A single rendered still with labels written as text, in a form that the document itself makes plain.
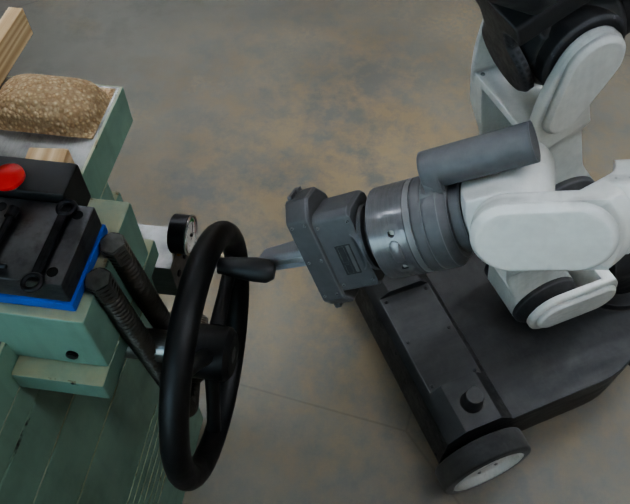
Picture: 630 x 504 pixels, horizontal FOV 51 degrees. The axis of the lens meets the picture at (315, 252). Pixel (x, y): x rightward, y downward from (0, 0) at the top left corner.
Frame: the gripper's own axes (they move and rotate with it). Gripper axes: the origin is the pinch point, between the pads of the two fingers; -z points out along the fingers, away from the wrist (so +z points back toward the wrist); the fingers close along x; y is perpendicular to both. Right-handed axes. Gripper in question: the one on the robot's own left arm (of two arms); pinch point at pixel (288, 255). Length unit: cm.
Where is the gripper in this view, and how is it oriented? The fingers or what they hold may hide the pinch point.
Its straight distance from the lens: 67.5
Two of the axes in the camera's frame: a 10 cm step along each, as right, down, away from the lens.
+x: -4.0, -8.3, -3.8
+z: 8.6, -1.9, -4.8
